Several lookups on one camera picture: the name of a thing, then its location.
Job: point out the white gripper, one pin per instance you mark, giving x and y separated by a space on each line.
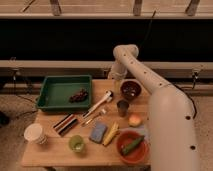
117 85

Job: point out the white handled dish brush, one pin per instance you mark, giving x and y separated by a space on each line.
105 99

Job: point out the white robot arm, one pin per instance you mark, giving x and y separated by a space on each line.
172 135

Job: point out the orange red bowl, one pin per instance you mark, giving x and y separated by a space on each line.
137 155

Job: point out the metal fork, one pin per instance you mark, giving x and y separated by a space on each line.
102 112

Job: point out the dark grape bunch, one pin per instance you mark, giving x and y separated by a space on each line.
79 96

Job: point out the peach fruit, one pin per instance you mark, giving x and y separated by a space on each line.
135 120

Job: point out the yellow banana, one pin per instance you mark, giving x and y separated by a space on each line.
112 132

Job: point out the grey cloth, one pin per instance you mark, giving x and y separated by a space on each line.
140 130

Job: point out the blue sponge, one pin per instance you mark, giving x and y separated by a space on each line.
98 132

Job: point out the black marker pen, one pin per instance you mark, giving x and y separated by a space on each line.
68 127

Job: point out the green plastic tray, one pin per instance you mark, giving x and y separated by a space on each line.
56 92

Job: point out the green cucumber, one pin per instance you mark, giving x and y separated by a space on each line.
131 146

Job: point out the green small cup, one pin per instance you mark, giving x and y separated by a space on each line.
76 143

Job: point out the white paper cup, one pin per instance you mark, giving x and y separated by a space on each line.
35 133

